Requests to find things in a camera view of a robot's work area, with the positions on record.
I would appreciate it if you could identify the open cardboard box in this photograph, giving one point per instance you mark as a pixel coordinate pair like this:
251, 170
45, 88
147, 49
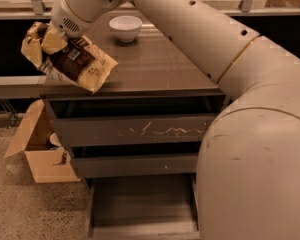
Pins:
48, 163

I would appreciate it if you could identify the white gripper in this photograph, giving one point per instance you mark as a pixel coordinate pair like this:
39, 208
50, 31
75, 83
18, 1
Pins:
69, 20

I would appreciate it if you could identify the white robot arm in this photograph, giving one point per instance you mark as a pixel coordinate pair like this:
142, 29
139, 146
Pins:
248, 169

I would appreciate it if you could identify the grey open bottom drawer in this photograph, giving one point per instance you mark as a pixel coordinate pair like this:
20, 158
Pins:
160, 207

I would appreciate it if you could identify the grey middle drawer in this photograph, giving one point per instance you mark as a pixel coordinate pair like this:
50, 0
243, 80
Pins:
135, 159

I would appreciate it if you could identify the white ceramic bowl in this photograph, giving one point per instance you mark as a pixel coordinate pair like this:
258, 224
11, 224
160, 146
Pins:
125, 28

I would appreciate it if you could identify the grey drawer cabinet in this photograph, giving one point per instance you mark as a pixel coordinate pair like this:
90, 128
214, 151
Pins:
150, 66

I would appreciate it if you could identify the grey top drawer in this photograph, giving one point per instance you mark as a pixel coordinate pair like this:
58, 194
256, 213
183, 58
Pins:
133, 120

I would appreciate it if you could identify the white cup in box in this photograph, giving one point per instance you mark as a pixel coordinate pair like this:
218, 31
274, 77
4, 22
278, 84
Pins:
54, 140

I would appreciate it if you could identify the brown yellow chip bag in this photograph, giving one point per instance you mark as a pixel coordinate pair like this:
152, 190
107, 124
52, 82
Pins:
80, 63

